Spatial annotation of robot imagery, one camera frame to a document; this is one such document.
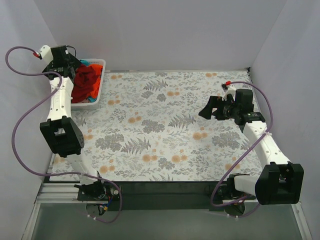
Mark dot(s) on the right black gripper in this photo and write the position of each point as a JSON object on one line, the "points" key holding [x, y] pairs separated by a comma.
{"points": [[215, 109]]}

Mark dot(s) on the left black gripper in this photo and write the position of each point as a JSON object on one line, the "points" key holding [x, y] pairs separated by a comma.
{"points": [[72, 63]]}

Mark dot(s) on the dark red t-shirt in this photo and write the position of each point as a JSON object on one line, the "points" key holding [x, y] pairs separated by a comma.
{"points": [[84, 76]]}

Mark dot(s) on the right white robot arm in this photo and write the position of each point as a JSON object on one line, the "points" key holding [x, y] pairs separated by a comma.
{"points": [[280, 181]]}

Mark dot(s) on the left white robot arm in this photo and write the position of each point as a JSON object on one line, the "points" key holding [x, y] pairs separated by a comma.
{"points": [[61, 133]]}

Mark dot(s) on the white plastic laundry basket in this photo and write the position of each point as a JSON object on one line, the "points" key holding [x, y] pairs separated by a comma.
{"points": [[79, 94]]}

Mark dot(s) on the orange t-shirt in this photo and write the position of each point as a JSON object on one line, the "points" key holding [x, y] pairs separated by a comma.
{"points": [[96, 86]]}

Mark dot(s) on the pink garment in basket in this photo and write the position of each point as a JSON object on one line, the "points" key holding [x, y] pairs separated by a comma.
{"points": [[85, 101]]}

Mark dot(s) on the teal t-shirt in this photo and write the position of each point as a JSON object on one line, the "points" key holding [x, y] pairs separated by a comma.
{"points": [[91, 99]]}

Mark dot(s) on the floral patterned table mat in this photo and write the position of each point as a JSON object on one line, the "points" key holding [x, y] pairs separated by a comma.
{"points": [[147, 128]]}

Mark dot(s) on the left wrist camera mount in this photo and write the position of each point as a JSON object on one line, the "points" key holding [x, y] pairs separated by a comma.
{"points": [[44, 53]]}

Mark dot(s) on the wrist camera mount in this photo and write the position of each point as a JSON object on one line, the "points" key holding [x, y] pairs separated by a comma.
{"points": [[44, 53], [229, 90]]}

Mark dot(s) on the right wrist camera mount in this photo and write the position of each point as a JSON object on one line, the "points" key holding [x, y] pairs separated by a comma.
{"points": [[229, 90]]}

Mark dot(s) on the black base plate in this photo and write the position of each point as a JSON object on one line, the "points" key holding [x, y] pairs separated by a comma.
{"points": [[167, 195]]}

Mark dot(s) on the aluminium frame rail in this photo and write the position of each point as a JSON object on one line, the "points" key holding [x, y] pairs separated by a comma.
{"points": [[56, 193]]}

